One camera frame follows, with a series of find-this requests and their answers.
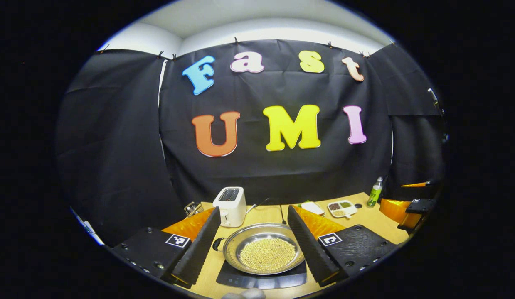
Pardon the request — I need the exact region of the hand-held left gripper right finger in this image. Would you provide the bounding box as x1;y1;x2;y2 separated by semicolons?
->
286;204;397;288

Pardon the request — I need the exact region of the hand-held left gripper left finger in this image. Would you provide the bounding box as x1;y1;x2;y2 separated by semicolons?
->
110;206;222;290

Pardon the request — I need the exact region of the steel pot with black handles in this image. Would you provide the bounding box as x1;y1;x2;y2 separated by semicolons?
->
212;222;306;276

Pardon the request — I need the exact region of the black induction cooktop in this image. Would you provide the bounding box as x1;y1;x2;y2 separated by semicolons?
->
216;260;308;290

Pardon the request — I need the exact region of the green drink bottle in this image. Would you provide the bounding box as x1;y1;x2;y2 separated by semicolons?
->
367;177;384;208

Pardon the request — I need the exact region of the white sandwich plate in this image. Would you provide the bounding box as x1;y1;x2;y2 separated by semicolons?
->
298;201;325;217

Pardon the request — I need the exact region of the pile of soybeans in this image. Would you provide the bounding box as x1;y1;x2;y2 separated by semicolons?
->
239;238;296;272

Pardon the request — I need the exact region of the white divided dish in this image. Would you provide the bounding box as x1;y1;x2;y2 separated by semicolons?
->
327;200;358;219

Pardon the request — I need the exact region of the white toaster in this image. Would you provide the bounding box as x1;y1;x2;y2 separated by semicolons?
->
212;186;247;228

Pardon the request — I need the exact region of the black backdrop cloth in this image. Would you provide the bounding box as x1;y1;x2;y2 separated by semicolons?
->
56;39;447;248

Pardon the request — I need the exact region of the small wire basket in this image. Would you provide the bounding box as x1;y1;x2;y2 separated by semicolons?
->
184;201;204;218

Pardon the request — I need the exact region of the white toaster cable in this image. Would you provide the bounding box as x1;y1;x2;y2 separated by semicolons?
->
246;198;270;216

